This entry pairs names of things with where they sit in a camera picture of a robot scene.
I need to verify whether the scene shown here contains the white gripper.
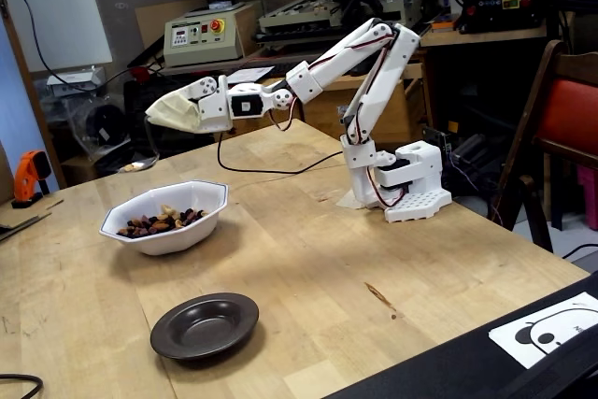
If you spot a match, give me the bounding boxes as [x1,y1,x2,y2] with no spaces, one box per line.
[186,74,234,134]

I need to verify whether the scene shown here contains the beige masking tape wrap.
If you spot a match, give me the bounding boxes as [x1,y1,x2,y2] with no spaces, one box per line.
[145,93,202,133]

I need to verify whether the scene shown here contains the bent metal spoon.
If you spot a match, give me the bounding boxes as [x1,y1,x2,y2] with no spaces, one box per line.
[118,116,161,174]

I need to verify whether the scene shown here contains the white robot arm with base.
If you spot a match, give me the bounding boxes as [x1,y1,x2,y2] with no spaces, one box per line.
[228,17,453,224]

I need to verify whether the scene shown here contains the white octagonal bowl blue rim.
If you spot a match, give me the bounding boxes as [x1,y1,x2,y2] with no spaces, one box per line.
[98,178,230,257]

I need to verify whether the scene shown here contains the dark brown plate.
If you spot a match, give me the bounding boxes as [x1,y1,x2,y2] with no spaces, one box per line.
[149,292,261,362]

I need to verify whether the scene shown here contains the beige control box red button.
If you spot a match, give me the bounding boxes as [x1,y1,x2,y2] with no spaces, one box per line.
[163,1,259,68]

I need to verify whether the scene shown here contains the white printed paper sheet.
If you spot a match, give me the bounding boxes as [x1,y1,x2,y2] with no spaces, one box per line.
[225,65,277,86]

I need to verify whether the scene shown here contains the black plastic crate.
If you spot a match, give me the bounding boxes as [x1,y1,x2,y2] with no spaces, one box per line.
[122,77,214,153]

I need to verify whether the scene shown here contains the black keyboard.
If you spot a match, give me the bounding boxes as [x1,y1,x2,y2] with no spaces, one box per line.
[263,60,300,78]

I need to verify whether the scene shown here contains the clear plastic bag black item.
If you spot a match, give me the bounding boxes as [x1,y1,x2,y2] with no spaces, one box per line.
[69,93,132,160]

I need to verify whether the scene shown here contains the wooden workbench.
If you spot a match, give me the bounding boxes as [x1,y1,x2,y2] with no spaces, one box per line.
[193,56,429,146]

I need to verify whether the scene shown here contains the white small box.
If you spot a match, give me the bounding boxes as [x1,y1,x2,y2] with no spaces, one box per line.
[45,65,107,98]

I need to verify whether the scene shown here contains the mixed nuts pile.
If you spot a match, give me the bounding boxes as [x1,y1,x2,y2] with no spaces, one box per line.
[116,204,209,238]

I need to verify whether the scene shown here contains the white board panel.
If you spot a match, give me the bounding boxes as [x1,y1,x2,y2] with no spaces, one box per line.
[0,0,114,74]

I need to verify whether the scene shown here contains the wooden easel leg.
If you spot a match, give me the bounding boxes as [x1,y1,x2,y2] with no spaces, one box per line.
[0,0,68,191]

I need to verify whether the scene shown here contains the beige tape patch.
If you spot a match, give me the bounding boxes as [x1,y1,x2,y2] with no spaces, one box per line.
[335,189,368,210]

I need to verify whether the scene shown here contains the orange and black hand tool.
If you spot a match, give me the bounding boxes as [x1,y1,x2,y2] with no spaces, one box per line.
[10,150,52,210]

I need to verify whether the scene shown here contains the dark flat metal strip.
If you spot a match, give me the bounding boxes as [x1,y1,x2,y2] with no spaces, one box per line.
[0,210,53,242]

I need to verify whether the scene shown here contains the green circuit board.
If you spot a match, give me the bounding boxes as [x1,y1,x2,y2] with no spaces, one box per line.
[422,125,454,157]

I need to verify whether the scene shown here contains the black power adapter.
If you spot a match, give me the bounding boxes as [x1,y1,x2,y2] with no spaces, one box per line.
[448,133,491,164]

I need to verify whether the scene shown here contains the wooden shelf board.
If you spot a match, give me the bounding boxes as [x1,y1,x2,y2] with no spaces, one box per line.
[420,24,548,49]

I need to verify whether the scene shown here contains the wooden chair red cushion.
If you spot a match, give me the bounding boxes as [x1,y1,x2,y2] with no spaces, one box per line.
[488,38,598,254]

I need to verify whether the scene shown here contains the black case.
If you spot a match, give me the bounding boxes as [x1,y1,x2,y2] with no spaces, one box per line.
[326,271,598,399]

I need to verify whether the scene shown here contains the white panda card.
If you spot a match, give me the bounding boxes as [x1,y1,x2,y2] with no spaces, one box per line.
[488,291,598,370]

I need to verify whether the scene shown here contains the pink plastic object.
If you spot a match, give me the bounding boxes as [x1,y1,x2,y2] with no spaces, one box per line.
[576,164,598,232]

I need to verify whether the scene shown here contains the thin black power cable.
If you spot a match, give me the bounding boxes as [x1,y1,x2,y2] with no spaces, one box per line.
[149,66,346,175]

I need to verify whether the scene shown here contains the black cable on board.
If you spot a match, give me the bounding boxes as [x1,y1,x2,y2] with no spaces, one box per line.
[0,0,141,93]

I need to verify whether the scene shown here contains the thick black cable loop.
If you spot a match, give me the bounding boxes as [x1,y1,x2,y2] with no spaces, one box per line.
[0,373,45,399]

